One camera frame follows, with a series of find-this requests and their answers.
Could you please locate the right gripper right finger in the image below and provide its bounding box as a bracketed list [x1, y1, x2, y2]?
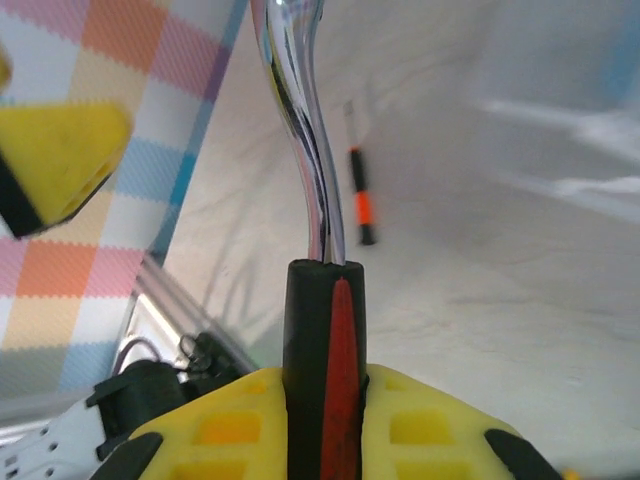
[359, 363, 524, 480]

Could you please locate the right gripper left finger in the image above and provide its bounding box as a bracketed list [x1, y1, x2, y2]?
[127, 367, 290, 480]

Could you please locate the chrome wrench red-black handle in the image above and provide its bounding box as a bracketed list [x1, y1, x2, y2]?
[249, 0, 369, 480]

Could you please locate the orange-black precision screwdriver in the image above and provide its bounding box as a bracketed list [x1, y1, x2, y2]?
[343, 99, 380, 247]

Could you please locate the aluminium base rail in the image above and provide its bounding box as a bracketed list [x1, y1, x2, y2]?
[132, 252, 261, 381]

